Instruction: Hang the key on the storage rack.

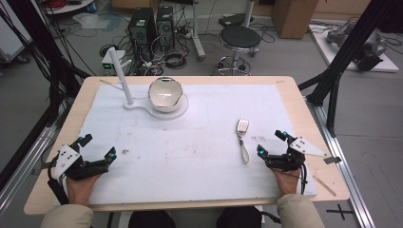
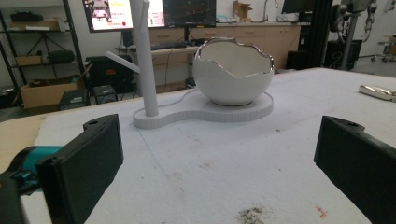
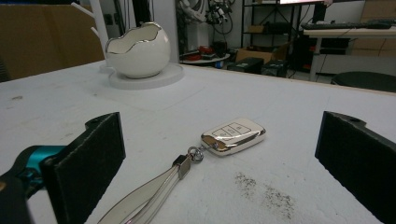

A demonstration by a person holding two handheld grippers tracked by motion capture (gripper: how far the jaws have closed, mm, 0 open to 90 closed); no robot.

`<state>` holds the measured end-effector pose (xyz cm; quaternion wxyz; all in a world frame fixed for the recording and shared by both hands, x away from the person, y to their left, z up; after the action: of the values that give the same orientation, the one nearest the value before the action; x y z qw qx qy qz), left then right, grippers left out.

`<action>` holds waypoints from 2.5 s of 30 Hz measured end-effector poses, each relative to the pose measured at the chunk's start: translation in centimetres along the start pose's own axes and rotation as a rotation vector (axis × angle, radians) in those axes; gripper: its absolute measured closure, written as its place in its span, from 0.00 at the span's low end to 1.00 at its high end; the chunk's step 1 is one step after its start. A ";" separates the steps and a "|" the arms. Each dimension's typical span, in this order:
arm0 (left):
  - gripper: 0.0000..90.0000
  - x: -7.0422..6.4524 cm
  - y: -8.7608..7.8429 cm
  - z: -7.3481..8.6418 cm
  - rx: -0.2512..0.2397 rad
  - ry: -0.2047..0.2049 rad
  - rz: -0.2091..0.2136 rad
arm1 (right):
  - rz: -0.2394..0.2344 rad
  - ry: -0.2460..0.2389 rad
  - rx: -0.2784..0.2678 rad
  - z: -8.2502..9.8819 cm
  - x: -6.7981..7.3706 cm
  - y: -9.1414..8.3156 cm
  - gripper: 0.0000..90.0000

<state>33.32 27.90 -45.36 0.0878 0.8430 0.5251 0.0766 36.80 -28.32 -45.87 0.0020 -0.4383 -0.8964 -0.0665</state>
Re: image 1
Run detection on person's legs dark trousers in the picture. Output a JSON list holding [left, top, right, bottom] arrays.
[[127, 205, 264, 228]]

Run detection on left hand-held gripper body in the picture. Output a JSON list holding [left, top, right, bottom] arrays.
[[51, 142, 110, 181]]

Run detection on white desk leg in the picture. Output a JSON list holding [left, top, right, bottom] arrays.
[[191, 0, 207, 62]]

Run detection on aluminium rail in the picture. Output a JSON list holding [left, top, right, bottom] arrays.
[[0, 125, 57, 217], [306, 96, 377, 228]]

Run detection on white table mat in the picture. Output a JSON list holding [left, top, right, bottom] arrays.
[[78, 83, 318, 205]]

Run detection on grey and black machine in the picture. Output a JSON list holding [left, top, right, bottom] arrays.
[[325, 21, 388, 72]]

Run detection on black flat case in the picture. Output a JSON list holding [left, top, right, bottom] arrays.
[[218, 12, 255, 29]]

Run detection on white box device green display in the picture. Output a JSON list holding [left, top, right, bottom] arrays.
[[101, 49, 133, 77]]

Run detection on silver key fob with strap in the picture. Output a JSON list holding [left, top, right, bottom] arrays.
[[235, 118, 252, 165]]

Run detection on white stand with pole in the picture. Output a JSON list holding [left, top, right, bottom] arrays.
[[107, 46, 190, 122]]

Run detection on coil of black cables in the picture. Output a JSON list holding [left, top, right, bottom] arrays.
[[163, 48, 188, 70]]

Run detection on person's left hand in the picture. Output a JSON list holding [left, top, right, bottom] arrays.
[[66, 173, 103, 206]]

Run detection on white floor board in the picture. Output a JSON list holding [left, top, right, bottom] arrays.
[[308, 23, 400, 73]]

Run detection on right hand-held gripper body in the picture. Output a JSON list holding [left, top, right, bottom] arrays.
[[264, 136, 343, 173]]

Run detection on person's right hand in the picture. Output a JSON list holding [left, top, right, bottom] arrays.
[[272, 168, 302, 196]]

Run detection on large black computer tower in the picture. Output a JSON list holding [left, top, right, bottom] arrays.
[[127, 7, 157, 62]]

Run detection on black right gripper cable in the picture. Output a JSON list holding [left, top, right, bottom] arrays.
[[298, 163, 309, 195]]

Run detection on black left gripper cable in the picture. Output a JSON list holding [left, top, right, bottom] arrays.
[[47, 157, 69, 205]]

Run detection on small black computer tower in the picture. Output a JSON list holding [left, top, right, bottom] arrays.
[[155, 6, 176, 49]]

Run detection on white bowl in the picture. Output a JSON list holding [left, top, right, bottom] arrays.
[[147, 76, 184, 114]]

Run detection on black round stool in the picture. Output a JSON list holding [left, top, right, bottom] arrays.
[[216, 25, 262, 77]]

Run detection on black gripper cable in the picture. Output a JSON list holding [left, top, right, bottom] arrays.
[[47, 157, 69, 205], [298, 163, 309, 195]]

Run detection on thin wooden stick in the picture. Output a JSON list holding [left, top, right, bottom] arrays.
[[99, 78, 124, 92], [313, 175, 337, 198]]

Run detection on white round table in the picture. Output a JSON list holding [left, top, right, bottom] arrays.
[[43, 0, 96, 15]]

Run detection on clear plastic sheet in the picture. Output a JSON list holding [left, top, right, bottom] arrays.
[[72, 11, 124, 33]]

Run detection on brown cardboard box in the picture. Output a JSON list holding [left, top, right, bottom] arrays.
[[271, 0, 319, 40]]

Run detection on black metal frame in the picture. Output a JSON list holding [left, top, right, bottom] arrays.
[[0, 0, 91, 191], [297, 0, 403, 138]]

